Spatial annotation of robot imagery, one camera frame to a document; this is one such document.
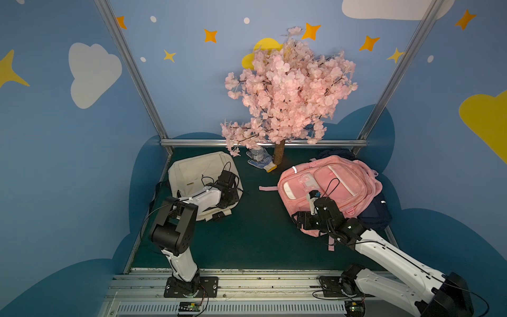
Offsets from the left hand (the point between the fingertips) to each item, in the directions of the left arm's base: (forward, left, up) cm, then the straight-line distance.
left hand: (235, 197), depth 97 cm
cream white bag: (+15, +28, -2) cm, 32 cm away
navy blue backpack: (-9, -69, +1) cm, 69 cm away
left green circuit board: (-45, +13, -4) cm, 47 cm away
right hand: (-12, -30, +9) cm, 34 cm away
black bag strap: (+5, +39, -4) cm, 40 cm away
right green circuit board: (-44, -49, -5) cm, 66 cm away
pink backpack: (0, -42, +5) cm, 42 cm away
